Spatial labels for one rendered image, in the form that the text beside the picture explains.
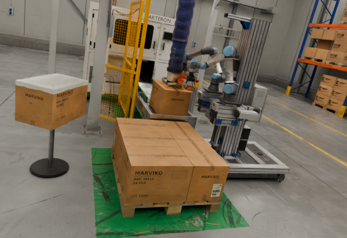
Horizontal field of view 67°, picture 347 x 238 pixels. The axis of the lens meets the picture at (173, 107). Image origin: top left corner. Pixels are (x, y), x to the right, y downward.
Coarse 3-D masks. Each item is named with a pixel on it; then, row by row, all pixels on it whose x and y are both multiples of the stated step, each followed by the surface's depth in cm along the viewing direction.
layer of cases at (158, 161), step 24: (120, 120) 328; (144, 120) 344; (120, 144) 289; (144, 144) 275; (168, 144) 287; (192, 144) 299; (120, 168) 277; (144, 168) 234; (168, 168) 242; (192, 168) 250; (216, 168) 259; (144, 192) 242; (168, 192) 251; (192, 192) 259; (216, 192) 269
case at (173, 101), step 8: (152, 88) 408; (160, 88) 373; (168, 88) 366; (176, 88) 376; (152, 96) 405; (160, 96) 371; (168, 96) 359; (176, 96) 363; (184, 96) 367; (152, 104) 402; (160, 104) 368; (168, 104) 363; (176, 104) 367; (184, 104) 371; (160, 112) 366; (168, 112) 366; (176, 112) 371; (184, 112) 375
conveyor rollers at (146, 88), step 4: (140, 84) 547; (144, 84) 558; (148, 84) 562; (152, 84) 573; (144, 88) 516; (148, 88) 526; (148, 92) 492; (140, 96) 460; (148, 96) 466; (144, 100) 436; (148, 100) 439; (148, 104) 421; (152, 108) 405; (152, 112) 388
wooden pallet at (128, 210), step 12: (120, 192) 276; (120, 204) 260; (132, 204) 242; (144, 204) 246; (156, 204) 252; (168, 204) 255; (180, 204) 260; (192, 204) 264; (204, 204) 286; (216, 204) 274; (132, 216) 247
